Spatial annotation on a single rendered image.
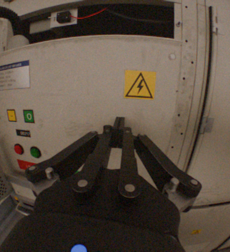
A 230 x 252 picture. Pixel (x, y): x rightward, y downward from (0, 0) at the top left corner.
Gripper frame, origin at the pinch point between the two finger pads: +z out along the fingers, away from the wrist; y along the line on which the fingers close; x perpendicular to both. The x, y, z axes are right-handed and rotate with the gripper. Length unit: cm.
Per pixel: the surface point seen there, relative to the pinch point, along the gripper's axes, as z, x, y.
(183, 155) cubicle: 16.3, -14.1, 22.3
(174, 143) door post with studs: 16.3, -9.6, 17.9
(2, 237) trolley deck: -11, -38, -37
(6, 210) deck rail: -2, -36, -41
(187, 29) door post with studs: 16.4, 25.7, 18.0
